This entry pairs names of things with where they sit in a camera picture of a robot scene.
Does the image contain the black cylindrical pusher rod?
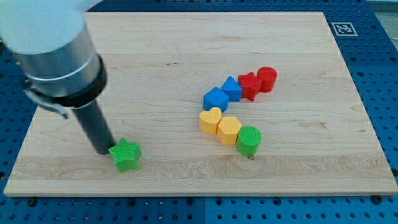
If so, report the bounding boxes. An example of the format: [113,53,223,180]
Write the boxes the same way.
[72,100,116,155]

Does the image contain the red star block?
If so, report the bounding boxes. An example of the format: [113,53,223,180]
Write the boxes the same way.
[238,72,262,101]

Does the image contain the red cylinder block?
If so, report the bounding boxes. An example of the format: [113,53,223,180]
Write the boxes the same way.
[257,67,277,93]

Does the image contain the green star block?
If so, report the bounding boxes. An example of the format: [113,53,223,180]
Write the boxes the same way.
[108,138,142,173]

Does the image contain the green cylinder block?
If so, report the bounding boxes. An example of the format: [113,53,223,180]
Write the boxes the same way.
[236,126,262,156]

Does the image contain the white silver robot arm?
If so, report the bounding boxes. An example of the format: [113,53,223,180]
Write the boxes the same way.
[1,0,106,118]

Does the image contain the blue cube block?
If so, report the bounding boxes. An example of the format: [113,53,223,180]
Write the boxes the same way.
[203,87,229,112]

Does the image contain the yellow hexagon block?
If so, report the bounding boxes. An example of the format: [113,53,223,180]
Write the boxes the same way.
[217,116,242,145]

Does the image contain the yellow heart block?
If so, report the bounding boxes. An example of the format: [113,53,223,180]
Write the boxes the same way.
[199,107,222,134]

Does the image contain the white fiducial marker tag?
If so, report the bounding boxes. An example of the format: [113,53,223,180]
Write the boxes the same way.
[331,22,358,37]

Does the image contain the wooden board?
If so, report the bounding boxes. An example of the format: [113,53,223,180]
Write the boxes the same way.
[4,12,397,197]

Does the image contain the blue triangle block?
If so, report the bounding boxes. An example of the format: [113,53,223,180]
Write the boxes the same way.
[221,76,242,101]

